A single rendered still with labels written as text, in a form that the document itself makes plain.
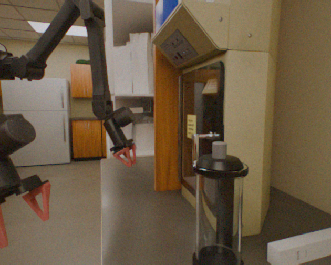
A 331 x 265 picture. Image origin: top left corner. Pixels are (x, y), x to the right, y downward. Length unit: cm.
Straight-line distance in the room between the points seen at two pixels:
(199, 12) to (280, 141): 69
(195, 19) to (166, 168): 58
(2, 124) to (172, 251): 45
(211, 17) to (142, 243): 56
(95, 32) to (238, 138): 67
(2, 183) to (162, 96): 59
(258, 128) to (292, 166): 45
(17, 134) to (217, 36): 46
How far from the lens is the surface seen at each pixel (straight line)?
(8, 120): 53
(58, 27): 111
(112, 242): 67
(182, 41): 70
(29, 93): 556
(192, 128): 76
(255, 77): 64
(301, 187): 106
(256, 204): 70
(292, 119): 106
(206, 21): 60
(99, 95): 97
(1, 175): 56
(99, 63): 99
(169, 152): 94
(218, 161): 45
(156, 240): 67
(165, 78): 92
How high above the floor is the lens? 128
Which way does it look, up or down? 7 degrees down
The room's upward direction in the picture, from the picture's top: straight up
